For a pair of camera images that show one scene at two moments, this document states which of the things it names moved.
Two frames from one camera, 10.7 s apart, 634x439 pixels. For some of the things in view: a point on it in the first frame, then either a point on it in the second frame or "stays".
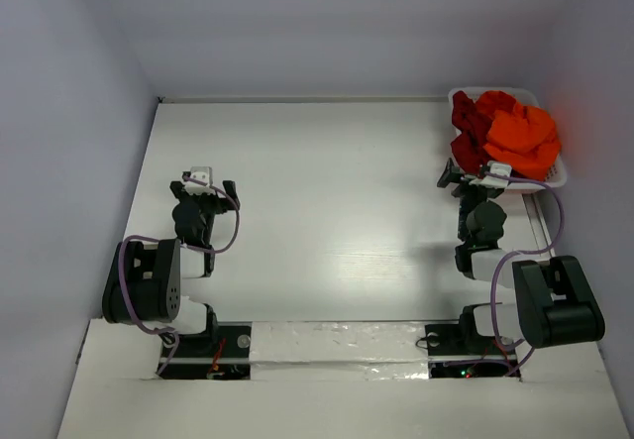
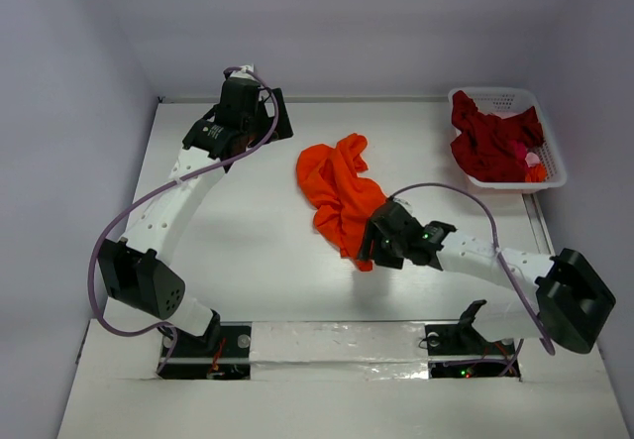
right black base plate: x=450 y=357 stays
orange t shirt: x=523 y=138 to x=344 y=201
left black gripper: x=220 y=204 to x=282 y=130
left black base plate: x=224 y=351 stays
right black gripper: x=461 y=181 to x=378 y=237
